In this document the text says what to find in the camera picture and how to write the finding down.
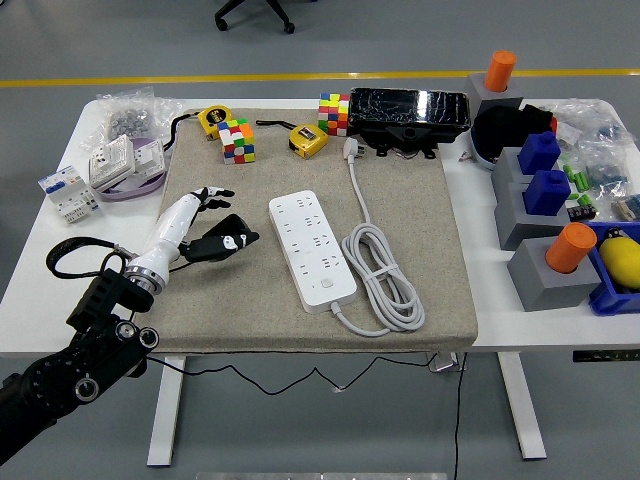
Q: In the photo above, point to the clear bag of brown parts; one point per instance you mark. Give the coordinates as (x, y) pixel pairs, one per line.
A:
(629, 207)

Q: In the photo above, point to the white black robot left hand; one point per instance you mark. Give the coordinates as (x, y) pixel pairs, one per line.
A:
(170, 225)

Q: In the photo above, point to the black table control panel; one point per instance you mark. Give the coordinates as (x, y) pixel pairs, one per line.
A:
(605, 356)

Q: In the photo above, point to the clear bag of metal nuts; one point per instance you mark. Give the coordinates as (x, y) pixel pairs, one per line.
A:
(127, 120)

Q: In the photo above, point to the grey block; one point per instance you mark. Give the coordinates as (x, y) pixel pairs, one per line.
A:
(545, 295)
(505, 172)
(477, 95)
(515, 225)

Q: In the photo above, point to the small metal clip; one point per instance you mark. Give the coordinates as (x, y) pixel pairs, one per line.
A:
(466, 157)

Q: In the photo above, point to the white wall switch panel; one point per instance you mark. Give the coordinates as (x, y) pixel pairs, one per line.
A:
(150, 155)

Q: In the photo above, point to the black plug adapter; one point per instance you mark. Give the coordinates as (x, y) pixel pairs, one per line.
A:
(231, 222)

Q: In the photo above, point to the white blue round device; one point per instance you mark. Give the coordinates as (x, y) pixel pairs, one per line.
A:
(482, 155)

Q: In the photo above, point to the yellow tape measure round label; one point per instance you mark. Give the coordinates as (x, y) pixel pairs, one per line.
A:
(214, 119)

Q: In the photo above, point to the clear bag of blue parts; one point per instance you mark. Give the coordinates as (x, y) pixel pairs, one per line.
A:
(607, 175)
(595, 125)

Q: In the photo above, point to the yellow toy fruit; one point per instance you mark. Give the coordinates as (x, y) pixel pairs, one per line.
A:
(622, 260)

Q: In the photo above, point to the small black component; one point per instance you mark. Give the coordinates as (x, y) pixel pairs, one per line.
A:
(581, 209)

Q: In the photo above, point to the blue plastic bin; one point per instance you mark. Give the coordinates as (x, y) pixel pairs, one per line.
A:
(615, 302)

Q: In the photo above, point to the white circuit breaker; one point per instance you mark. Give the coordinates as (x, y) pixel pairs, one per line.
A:
(67, 195)

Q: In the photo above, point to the colourful puzzle cube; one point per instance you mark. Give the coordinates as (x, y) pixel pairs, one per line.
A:
(334, 115)
(237, 142)

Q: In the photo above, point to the metal bracket under table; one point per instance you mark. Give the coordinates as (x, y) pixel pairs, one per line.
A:
(445, 362)

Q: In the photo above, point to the yellow tape measure square window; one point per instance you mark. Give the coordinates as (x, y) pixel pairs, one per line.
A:
(307, 140)

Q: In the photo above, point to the blue block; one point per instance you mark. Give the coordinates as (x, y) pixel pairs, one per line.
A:
(547, 192)
(539, 152)

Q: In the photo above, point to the white table leg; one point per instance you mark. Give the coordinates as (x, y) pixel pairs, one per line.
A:
(522, 405)
(167, 415)

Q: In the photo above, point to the black office chair base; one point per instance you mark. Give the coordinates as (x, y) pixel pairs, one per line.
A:
(277, 12)

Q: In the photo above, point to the black cloth cap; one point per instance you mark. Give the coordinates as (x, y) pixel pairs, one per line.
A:
(505, 130)

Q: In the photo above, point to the orange cylinder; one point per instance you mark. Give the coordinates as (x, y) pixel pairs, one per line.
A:
(500, 72)
(570, 247)

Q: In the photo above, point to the white power strip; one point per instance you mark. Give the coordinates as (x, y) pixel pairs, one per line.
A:
(310, 250)

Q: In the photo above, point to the grey-brown mat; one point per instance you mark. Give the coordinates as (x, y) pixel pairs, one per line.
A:
(225, 310)

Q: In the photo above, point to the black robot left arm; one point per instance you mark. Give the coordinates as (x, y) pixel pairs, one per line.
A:
(100, 345)

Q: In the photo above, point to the white wall socket panel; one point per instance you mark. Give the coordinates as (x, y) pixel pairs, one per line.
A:
(110, 162)

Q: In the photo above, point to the small green cylinder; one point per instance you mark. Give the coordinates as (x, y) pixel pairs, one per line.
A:
(568, 171)
(581, 181)

